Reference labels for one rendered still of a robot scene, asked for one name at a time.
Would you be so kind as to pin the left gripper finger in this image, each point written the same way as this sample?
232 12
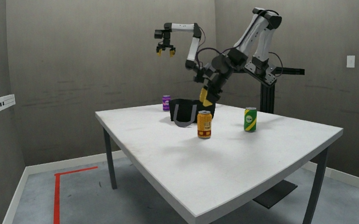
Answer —
206 103
203 94

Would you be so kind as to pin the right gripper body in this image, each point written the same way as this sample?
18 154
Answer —
166 43

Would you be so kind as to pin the green and yellow soda can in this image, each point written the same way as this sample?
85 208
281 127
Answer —
250 119

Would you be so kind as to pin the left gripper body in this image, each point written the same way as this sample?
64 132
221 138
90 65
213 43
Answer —
214 88

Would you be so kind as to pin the black tote bag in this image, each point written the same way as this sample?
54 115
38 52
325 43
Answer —
187 110

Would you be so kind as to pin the purple drink can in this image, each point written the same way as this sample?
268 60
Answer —
165 103

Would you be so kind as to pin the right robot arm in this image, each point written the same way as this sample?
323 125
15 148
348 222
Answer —
169 27

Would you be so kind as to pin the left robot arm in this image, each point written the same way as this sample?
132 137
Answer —
263 25

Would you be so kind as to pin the yellow drink can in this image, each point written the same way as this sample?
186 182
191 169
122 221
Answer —
204 124

